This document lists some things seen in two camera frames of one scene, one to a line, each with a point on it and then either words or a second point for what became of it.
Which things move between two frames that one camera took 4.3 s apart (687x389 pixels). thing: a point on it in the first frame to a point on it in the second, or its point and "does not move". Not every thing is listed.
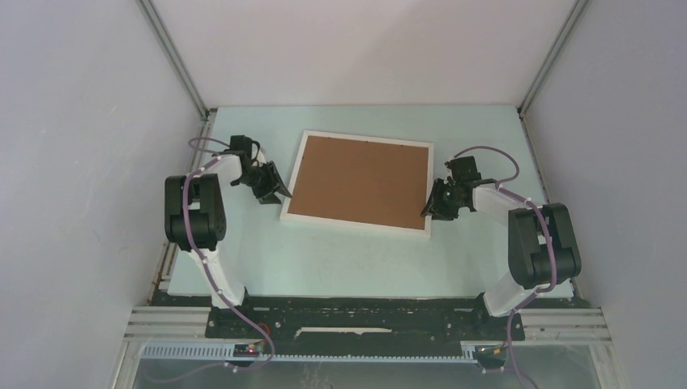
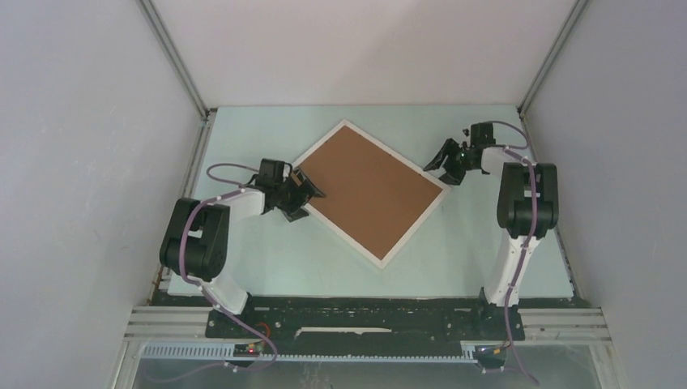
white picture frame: (351, 224) to (311, 151)
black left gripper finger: (270, 198) to (299, 214)
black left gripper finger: (281, 189) to (311, 189)
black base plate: (364, 320) does not move
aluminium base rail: (538, 326) does not move
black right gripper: (434, 205) to (449, 147)
